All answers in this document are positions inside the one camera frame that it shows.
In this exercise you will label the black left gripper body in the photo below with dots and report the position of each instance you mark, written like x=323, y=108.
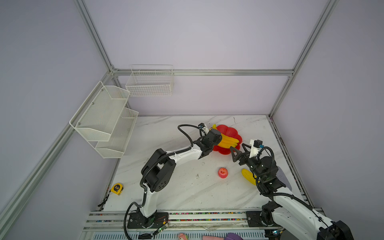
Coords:
x=211, y=148

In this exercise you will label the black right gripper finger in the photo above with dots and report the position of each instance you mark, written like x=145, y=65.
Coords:
x=246, y=147
x=236, y=154

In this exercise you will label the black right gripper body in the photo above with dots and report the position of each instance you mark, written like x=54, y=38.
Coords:
x=253, y=164

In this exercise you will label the yellow fake mango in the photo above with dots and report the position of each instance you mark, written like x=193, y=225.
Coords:
x=249, y=176

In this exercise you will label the yellow fake banana bunch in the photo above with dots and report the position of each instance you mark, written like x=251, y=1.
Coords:
x=230, y=136

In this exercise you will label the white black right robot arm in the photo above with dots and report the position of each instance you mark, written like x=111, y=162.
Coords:
x=284, y=208

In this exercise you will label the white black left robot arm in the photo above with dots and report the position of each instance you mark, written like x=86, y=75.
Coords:
x=159, y=169

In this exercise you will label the red flower-shaped fruit bowl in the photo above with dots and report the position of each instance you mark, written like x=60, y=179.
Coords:
x=225, y=151

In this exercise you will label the red fake apple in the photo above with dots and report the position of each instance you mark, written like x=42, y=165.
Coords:
x=223, y=173

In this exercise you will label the purple toy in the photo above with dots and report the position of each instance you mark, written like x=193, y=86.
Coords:
x=233, y=236

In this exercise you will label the pink toy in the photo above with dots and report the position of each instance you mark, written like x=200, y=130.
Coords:
x=182, y=236

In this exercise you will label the yellow tape measure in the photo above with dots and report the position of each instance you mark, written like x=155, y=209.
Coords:
x=117, y=188

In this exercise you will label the white perforated metal shelf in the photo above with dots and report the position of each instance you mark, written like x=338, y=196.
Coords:
x=105, y=121

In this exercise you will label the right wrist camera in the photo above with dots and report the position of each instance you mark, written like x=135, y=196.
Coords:
x=256, y=146

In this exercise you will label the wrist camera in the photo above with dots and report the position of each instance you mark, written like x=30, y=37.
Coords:
x=256, y=146
x=203, y=127

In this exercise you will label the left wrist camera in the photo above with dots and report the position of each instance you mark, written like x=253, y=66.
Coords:
x=203, y=127

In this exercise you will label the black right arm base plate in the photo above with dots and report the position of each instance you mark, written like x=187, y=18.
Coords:
x=255, y=220

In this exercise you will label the white wire basket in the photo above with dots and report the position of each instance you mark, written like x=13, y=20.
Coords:
x=151, y=80

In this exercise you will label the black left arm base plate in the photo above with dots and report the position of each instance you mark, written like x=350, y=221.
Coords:
x=136, y=220

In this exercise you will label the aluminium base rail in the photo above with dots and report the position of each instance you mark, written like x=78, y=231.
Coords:
x=194, y=224

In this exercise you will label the aluminium frame post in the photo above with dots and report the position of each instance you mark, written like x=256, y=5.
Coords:
x=91, y=27

